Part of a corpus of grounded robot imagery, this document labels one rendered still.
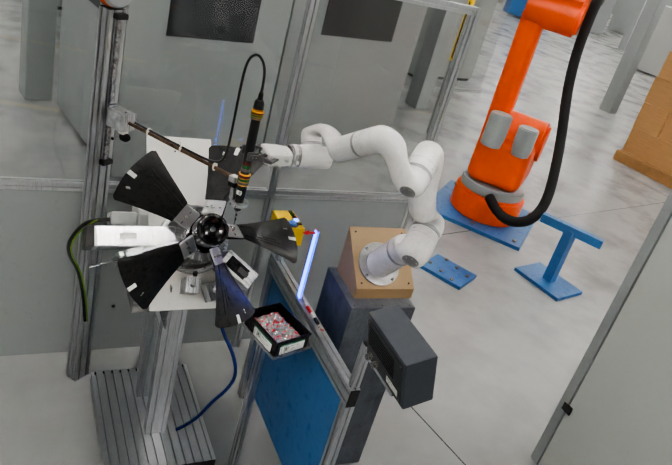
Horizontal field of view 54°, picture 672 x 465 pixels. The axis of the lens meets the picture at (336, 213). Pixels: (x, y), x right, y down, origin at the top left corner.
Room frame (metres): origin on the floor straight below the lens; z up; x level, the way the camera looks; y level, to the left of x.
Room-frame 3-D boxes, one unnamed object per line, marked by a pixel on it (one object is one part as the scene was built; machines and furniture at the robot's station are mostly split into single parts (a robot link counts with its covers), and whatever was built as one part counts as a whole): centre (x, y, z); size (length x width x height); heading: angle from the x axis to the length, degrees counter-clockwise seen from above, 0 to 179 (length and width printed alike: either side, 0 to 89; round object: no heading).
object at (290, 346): (2.08, 0.10, 0.84); 0.22 x 0.17 x 0.07; 47
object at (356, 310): (2.44, -0.23, 0.46); 0.30 x 0.30 x 0.93; 27
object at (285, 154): (2.19, 0.26, 1.51); 0.11 x 0.10 x 0.07; 121
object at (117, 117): (2.39, 0.92, 1.39); 0.10 x 0.07 x 0.08; 66
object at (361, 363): (1.86, -0.23, 0.96); 0.03 x 0.03 x 0.20; 31
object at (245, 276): (2.18, 0.32, 0.98); 0.20 x 0.16 x 0.20; 31
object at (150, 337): (2.35, 0.64, 0.57); 0.09 x 0.04 x 1.15; 121
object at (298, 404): (2.23, -0.01, 0.45); 0.82 x 0.01 x 0.66; 31
